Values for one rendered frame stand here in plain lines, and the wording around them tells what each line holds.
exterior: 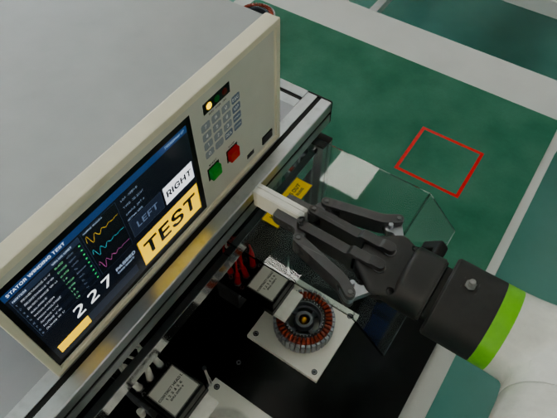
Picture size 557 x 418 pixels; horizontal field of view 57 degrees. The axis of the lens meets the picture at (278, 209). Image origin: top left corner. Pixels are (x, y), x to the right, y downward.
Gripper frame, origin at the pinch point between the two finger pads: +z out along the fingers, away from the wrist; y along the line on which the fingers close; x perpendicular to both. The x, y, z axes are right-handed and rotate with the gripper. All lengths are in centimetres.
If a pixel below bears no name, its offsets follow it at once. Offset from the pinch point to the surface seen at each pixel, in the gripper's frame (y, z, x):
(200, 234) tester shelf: -5.8, 8.8, -6.4
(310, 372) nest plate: -3.0, -8.5, -39.8
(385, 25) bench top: 97, 28, -42
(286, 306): 3.1, 0.7, -34.8
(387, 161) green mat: 51, 4, -43
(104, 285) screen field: -19.5, 9.9, 0.0
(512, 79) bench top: 95, -11, -43
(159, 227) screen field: -10.6, 9.9, 0.3
